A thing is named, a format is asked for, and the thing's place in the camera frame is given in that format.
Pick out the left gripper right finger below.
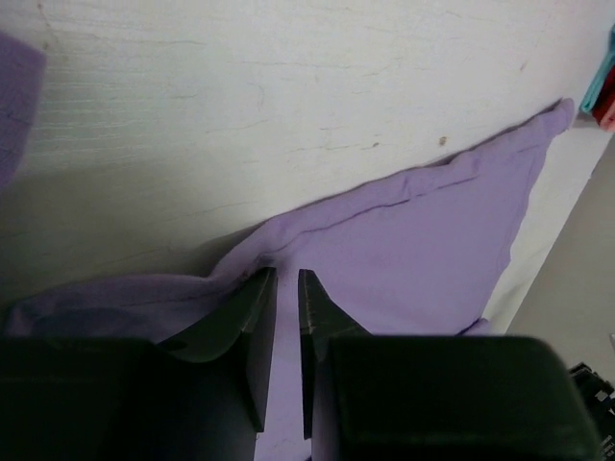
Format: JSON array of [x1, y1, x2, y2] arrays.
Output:
[[298, 270, 600, 460]]

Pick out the pink folded t shirt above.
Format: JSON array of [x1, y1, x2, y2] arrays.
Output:
[[601, 110, 615, 133]]

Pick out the teal folded t shirt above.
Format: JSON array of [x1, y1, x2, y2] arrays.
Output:
[[579, 44, 614, 114]]

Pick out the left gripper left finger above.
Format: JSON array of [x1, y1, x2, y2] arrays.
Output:
[[1, 268, 278, 460]]

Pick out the purple t shirt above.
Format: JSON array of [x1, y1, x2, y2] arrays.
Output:
[[0, 28, 576, 461]]

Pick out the red folded t shirt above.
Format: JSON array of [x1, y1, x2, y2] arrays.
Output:
[[592, 91, 615, 129]]

